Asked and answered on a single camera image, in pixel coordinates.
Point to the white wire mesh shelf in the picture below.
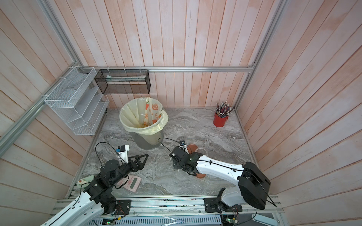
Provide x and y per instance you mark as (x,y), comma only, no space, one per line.
(78,105)

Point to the pale green tape dispenser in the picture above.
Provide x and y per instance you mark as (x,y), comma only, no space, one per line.
(85,180)

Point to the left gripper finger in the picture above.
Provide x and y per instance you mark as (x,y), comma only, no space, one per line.
(142,161)
(134,158)

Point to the brown jar lid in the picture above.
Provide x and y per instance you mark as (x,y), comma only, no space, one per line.
(200,176)
(192,148)

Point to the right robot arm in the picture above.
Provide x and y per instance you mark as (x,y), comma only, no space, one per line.
(251,186)

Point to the bundle of pencils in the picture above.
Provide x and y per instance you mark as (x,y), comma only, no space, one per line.
(223,109)

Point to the pink calculator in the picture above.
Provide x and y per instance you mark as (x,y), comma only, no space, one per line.
(130,183)

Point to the horizontal aluminium frame bar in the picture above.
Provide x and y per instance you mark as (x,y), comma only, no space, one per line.
(179,69)

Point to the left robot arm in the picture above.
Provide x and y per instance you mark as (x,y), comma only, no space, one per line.
(97,199)

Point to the oatmeal jar with brown lid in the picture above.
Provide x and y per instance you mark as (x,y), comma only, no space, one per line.
(202,151)

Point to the red pencil cup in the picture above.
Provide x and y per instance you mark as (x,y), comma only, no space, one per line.
(220,121)

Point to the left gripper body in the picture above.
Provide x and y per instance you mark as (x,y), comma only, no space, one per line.
(131,167)

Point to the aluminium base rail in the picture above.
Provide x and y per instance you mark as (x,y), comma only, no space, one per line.
(185,211)

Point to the grey trash bin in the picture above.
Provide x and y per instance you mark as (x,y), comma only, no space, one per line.
(147,142)

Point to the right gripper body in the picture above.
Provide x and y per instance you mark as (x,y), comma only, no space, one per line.
(178,166)

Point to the black wire mesh basket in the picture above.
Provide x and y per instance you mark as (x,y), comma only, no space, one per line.
(123,81)

